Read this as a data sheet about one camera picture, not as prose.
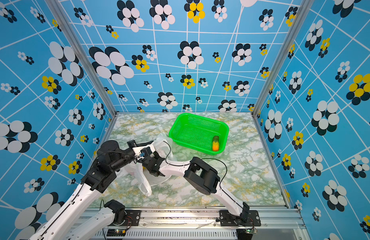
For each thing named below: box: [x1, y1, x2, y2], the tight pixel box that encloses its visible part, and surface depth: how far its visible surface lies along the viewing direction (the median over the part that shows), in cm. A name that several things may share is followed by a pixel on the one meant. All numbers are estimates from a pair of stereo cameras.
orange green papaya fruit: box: [212, 135, 220, 152], surface depth 98 cm
